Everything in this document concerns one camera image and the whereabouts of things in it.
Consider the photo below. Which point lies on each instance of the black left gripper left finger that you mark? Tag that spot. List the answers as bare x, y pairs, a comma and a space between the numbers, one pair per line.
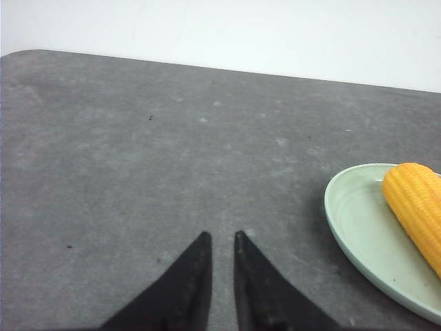
178, 300

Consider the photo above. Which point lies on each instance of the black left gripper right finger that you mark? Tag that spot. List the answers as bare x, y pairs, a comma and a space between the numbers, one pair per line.
265, 300

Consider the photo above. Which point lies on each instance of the yellow corn cob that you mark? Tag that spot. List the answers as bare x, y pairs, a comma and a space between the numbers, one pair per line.
412, 191

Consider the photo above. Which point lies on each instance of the light green plate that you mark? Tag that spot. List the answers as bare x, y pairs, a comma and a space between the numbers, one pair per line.
371, 237

